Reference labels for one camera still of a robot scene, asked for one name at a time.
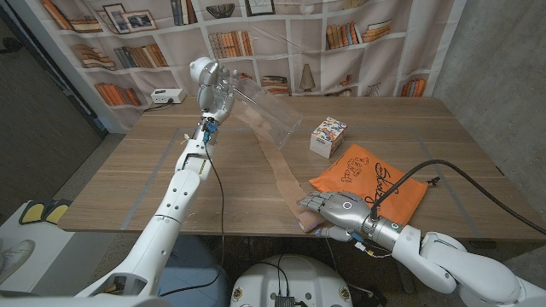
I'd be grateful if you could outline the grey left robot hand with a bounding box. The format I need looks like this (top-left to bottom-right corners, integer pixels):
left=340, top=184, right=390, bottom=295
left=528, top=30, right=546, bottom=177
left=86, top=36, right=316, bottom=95
left=196, top=61, right=240, bottom=127

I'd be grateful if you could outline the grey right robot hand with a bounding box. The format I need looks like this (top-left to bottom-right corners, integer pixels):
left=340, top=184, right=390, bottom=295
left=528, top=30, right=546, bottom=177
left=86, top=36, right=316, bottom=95
left=296, top=189, right=405, bottom=252

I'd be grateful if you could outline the clear plastic jar white lid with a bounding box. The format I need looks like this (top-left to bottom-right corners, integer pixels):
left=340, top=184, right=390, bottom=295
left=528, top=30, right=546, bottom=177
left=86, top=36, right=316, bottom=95
left=189, top=56, right=305, bottom=150

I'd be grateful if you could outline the tan adhesive wrap roll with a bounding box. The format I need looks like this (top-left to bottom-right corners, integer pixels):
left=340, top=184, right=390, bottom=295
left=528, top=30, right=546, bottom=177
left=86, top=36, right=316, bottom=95
left=238, top=101, right=328, bottom=234

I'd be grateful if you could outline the orange cloth with black print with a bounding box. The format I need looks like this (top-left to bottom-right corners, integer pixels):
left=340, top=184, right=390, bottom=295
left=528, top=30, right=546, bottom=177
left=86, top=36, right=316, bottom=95
left=309, top=143, right=429, bottom=227

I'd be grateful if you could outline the white power strip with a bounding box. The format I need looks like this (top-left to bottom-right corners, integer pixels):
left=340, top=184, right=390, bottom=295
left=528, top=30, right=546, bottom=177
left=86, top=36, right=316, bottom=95
left=150, top=88, right=187, bottom=105

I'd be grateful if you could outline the colourful printed cardboard box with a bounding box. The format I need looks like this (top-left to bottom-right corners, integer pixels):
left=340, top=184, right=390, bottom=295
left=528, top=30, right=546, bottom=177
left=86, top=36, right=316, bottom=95
left=309, top=115, right=348, bottom=159

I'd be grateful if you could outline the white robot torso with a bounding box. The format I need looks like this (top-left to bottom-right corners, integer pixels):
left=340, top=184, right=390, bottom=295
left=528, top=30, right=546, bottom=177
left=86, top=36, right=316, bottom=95
left=229, top=254, right=354, bottom=307

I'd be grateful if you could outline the dark metal table leg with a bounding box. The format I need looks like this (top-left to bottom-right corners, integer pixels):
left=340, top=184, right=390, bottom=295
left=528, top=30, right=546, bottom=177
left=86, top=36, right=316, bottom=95
left=394, top=255, right=417, bottom=295

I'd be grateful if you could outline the printed bookshelf backdrop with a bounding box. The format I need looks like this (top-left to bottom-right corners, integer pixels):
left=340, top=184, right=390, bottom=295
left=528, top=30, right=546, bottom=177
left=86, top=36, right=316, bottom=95
left=39, top=0, right=468, bottom=132

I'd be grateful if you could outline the blue grey base cover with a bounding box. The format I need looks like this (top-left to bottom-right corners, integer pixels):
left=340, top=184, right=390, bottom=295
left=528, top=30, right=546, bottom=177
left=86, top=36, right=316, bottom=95
left=160, top=235, right=234, bottom=307

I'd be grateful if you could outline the yellow black foot pedal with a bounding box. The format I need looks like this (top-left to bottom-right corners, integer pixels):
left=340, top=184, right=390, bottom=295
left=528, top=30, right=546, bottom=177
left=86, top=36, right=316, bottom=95
left=44, top=199, right=73, bottom=226
left=19, top=200, right=46, bottom=226

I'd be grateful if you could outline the white floor platform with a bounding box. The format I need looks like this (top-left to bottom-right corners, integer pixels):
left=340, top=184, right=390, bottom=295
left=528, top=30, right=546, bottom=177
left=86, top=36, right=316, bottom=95
left=0, top=200, right=119, bottom=298

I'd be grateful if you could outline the white sneaker of person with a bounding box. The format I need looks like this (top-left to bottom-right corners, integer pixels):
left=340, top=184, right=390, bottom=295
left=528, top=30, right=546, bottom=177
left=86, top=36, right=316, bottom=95
left=0, top=238, right=37, bottom=285

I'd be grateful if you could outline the black power strip cord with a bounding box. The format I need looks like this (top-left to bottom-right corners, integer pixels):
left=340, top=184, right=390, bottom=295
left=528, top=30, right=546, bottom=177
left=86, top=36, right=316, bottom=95
left=142, top=98, right=174, bottom=113

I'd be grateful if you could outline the thin black torso cable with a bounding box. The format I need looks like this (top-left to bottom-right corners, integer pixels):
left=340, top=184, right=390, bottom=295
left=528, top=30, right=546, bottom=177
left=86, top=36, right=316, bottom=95
left=249, top=254, right=292, bottom=298

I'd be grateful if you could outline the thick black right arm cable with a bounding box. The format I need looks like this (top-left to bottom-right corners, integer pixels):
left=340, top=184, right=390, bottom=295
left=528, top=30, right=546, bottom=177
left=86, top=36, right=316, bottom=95
left=369, top=159, right=546, bottom=237

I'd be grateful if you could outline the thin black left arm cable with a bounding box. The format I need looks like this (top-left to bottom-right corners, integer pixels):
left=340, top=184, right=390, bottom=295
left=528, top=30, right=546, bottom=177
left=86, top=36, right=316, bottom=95
left=158, top=140, right=226, bottom=298

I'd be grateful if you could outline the black wall handle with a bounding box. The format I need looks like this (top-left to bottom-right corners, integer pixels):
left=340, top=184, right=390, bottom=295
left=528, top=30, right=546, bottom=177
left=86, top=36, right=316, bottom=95
left=0, top=37, right=26, bottom=55

